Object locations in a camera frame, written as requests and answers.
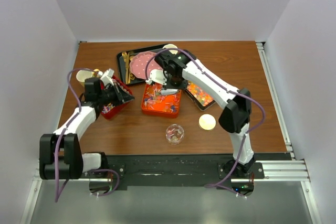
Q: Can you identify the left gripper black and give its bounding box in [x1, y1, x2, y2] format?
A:
[98, 82, 134, 107]

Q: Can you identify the metal scoop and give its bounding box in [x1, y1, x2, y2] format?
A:
[160, 89, 180, 96]

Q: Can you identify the orange tin of lollipops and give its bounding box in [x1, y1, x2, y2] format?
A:
[141, 84, 182, 118]

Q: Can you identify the gold tin of gummies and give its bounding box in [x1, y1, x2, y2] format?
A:
[184, 81, 215, 111]

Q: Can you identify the clear plastic jar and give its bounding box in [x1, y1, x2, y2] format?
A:
[165, 124, 184, 145]

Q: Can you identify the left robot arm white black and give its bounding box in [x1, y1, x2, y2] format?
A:
[39, 77, 134, 180]

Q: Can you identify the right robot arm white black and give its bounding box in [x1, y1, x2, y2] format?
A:
[153, 49, 255, 178]

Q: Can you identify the red tin of candies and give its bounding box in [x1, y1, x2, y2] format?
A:
[101, 75, 133, 120]

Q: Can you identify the black serving tray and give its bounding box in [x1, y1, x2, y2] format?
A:
[117, 44, 166, 86]

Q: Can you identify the dark green mug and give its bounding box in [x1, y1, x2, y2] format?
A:
[163, 44, 177, 49]

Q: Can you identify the pink polka dot plate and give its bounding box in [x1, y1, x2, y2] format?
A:
[130, 51, 162, 80]

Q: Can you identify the gold cutlery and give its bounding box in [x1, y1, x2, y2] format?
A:
[122, 51, 135, 84]

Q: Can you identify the yellow mug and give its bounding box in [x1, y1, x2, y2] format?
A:
[76, 69, 103, 87]

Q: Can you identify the gold jar lid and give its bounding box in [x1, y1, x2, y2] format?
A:
[198, 114, 216, 131]

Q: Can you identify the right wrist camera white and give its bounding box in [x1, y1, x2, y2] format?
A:
[145, 69, 167, 86]

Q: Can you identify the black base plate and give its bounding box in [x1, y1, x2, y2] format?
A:
[78, 152, 292, 192]

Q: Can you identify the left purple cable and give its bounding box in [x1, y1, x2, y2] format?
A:
[54, 68, 120, 203]

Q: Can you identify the purple cable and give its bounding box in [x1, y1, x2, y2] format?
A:
[54, 68, 120, 203]
[144, 47, 266, 195]

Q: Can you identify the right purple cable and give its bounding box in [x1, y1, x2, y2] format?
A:
[144, 47, 266, 195]

